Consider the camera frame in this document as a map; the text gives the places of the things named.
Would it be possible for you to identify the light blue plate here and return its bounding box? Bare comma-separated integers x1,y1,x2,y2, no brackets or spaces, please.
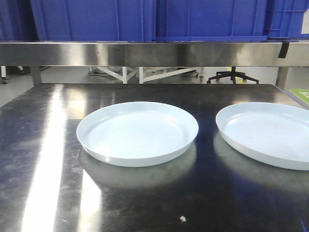
76,101,199,167
215,102,309,171

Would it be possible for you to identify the blue left shelf crate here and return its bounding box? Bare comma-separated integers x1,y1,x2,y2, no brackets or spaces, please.
30,0,156,43

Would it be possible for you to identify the stainless steel shelf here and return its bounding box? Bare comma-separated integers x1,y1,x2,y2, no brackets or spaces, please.
0,41,309,86

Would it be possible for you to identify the black office chair base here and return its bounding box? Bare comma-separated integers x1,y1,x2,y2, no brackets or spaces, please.
206,66,259,85

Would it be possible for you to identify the large blue middle crate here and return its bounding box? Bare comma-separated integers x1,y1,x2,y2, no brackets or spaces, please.
155,0,267,42

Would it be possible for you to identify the small paper scrap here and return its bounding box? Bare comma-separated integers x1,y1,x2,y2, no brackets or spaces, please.
180,216,186,222

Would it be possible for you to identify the black tape strip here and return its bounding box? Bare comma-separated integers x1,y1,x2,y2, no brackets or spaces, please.
278,41,290,58

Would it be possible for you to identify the blue crate with label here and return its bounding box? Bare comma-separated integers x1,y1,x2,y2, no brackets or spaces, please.
264,0,309,40

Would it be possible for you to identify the white table frame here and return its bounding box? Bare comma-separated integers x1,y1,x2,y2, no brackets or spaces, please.
88,66,205,84

